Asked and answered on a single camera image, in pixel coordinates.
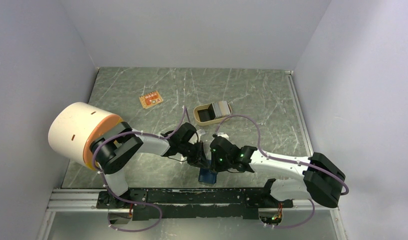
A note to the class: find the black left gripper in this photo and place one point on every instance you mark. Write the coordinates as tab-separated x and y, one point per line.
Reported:
199	160

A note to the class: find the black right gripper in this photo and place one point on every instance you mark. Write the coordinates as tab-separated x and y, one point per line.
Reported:
215	167

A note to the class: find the blue leather card holder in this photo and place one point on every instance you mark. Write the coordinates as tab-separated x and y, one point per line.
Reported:
207	176

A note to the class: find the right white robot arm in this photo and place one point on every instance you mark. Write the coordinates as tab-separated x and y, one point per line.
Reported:
290	178

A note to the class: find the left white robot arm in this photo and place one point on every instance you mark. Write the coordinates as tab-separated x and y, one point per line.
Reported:
115	148

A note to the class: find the beige oval card tray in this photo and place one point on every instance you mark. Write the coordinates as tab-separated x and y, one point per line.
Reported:
204	115

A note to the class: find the stack of cards in tray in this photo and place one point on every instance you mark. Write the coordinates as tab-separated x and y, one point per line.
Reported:
221	109

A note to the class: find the large white cylinder roll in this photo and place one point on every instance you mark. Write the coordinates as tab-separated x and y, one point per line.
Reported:
76	127

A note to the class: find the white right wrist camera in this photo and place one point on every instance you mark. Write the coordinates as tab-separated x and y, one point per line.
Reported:
221	134

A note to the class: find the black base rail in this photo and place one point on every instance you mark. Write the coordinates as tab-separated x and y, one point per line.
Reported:
182	203

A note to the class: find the aluminium frame rail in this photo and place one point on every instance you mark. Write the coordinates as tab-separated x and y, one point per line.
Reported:
71	214

